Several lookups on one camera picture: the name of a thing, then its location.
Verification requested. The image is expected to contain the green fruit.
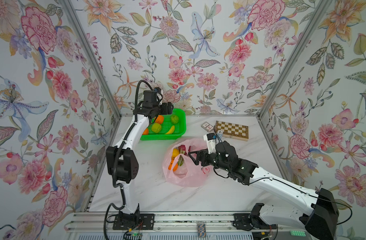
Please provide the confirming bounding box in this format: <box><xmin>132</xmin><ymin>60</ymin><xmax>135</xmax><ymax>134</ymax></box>
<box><xmin>151</xmin><ymin>123</ymin><xmax>162</xmax><ymax>134</ymax></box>
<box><xmin>170</xmin><ymin>115</ymin><xmax>180</xmax><ymax>125</ymax></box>

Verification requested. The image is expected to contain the pink plastic bag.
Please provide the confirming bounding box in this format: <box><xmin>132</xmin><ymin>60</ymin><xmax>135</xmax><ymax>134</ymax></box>
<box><xmin>162</xmin><ymin>138</ymin><xmax>214</xmax><ymax>188</ymax></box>

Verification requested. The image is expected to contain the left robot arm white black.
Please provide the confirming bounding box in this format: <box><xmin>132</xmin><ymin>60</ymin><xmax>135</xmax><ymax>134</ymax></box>
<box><xmin>106</xmin><ymin>88</ymin><xmax>174</xmax><ymax>228</ymax></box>

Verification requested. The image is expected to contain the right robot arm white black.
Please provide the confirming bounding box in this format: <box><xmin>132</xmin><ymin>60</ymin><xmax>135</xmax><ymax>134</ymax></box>
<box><xmin>188</xmin><ymin>141</ymin><xmax>339</xmax><ymax>240</ymax></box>

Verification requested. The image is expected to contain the red fruit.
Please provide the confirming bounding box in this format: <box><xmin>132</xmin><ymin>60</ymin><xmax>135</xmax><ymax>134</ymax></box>
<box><xmin>178</xmin><ymin>145</ymin><xmax>187</xmax><ymax>155</ymax></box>

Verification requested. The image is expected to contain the green plastic basket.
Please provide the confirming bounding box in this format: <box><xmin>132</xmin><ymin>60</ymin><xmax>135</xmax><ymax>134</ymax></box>
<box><xmin>141</xmin><ymin>109</ymin><xmax>187</xmax><ymax>141</ymax></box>

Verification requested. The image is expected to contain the yellow banana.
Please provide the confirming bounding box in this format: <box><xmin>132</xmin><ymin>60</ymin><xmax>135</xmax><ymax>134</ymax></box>
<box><xmin>166</xmin><ymin>125</ymin><xmax>176</xmax><ymax>135</ymax></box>

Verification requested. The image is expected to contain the wooden chessboard box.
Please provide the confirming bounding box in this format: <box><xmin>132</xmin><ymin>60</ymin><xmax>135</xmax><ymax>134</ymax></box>
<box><xmin>215</xmin><ymin>121</ymin><xmax>249</xmax><ymax>141</ymax></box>

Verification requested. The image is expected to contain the playing card deck box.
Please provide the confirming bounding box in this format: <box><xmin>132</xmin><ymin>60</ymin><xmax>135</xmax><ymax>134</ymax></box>
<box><xmin>201</xmin><ymin>122</ymin><xmax>214</xmax><ymax>133</ymax></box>

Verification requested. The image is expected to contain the green led module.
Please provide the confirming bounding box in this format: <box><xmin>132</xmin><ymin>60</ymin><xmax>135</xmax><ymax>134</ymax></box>
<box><xmin>290</xmin><ymin>231</ymin><xmax>306</xmax><ymax>237</ymax></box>

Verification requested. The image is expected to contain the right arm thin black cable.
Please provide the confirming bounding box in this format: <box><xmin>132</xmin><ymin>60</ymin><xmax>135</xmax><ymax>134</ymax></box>
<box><xmin>212</xmin><ymin>167</ymin><xmax>353</xmax><ymax>226</ymax></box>

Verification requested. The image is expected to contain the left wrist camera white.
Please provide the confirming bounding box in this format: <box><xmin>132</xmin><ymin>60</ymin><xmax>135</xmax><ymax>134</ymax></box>
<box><xmin>154</xmin><ymin>87</ymin><xmax>163</xmax><ymax>102</ymax></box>

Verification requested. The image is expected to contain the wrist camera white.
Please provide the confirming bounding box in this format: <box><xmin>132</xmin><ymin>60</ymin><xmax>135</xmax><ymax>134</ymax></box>
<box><xmin>154</xmin><ymin>87</ymin><xmax>163</xmax><ymax>102</ymax></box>
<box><xmin>204</xmin><ymin>133</ymin><xmax>217</xmax><ymax>154</ymax></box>

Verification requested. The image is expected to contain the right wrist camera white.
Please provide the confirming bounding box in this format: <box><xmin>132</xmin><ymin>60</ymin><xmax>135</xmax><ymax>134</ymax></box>
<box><xmin>204</xmin><ymin>133</ymin><xmax>217</xmax><ymax>154</ymax></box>

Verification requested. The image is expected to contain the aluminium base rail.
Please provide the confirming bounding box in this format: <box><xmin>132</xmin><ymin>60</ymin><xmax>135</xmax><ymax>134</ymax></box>
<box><xmin>65</xmin><ymin>211</ymin><xmax>322</xmax><ymax>235</ymax></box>

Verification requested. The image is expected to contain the small patterned tag on rail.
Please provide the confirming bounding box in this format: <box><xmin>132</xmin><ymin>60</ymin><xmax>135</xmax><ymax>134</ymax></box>
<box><xmin>197</xmin><ymin>222</ymin><xmax>207</xmax><ymax>239</ymax></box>

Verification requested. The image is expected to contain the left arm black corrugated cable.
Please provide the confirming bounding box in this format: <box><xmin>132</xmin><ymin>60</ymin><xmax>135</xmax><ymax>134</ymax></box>
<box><xmin>103</xmin><ymin>79</ymin><xmax>155</xmax><ymax>240</ymax></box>

